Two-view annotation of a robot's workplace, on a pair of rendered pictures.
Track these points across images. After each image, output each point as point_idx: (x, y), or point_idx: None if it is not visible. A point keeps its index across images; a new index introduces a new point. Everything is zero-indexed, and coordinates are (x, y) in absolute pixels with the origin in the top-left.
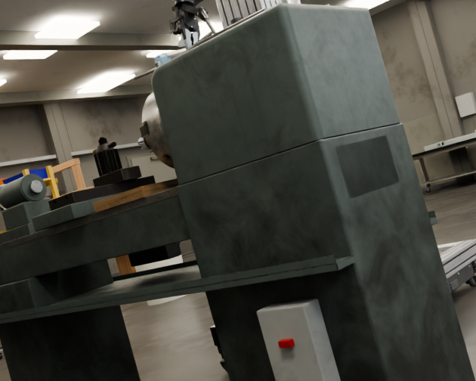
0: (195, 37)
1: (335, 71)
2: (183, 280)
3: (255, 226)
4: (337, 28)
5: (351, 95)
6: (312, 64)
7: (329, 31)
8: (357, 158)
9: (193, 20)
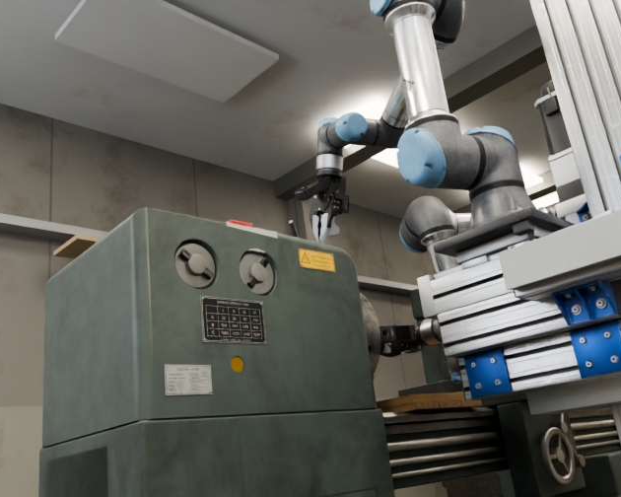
0: (323, 221)
1: (69, 350)
2: None
3: None
4: (83, 281)
5: (78, 383)
6: (50, 349)
7: (73, 292)
8: (64, 480)
9: (322, 198)
